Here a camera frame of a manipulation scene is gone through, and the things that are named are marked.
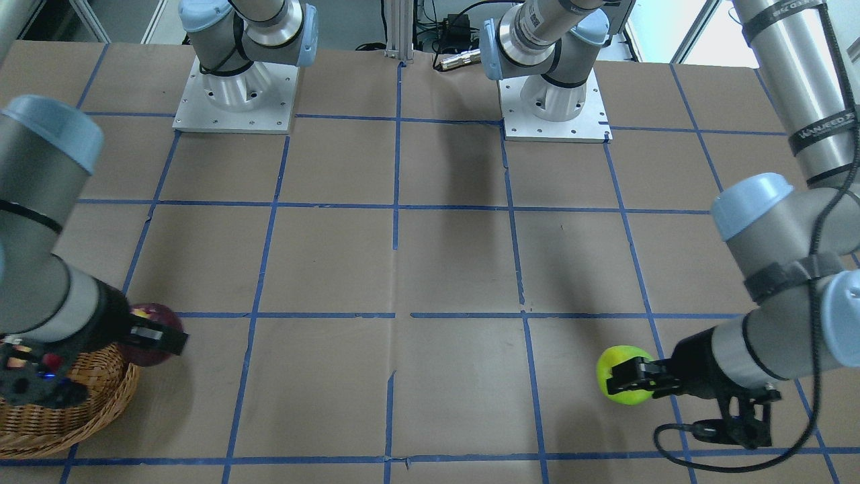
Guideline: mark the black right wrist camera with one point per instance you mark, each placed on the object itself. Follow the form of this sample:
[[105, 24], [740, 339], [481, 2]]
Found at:
[[37, 373]]

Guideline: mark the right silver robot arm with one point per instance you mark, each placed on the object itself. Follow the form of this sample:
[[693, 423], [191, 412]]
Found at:
[[247, 59]]

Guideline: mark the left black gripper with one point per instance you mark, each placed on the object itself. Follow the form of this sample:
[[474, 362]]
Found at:
[[695, 363]]

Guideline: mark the green apple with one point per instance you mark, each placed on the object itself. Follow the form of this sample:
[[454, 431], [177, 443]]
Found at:
[[617, 383]]

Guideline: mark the black power adapter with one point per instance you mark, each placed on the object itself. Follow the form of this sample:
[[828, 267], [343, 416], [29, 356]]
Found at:
[[456, 24]]

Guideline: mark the aluminium frame post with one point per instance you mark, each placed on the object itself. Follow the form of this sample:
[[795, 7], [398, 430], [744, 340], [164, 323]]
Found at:
[[398, 30]]

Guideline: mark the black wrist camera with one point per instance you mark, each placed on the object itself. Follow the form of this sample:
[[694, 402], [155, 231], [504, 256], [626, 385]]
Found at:
[[37, 373], [745, 418]]

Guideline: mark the silver metal cylinder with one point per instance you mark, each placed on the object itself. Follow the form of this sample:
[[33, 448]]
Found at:
[[459, 60]]

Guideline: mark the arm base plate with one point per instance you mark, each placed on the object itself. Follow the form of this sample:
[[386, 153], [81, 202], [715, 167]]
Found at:
[[258, 101], [536, 111]]

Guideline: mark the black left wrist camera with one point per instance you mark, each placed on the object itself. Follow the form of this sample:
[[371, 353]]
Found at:
[[745, 418]]

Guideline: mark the wicker basket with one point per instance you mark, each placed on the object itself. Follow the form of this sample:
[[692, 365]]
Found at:
[[34, 431]]

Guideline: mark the dark red apple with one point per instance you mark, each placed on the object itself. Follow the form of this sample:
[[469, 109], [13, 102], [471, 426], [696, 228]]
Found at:
[[156, 334]]

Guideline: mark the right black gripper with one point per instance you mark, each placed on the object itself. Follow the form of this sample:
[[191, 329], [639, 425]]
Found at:
[[113, 314]]

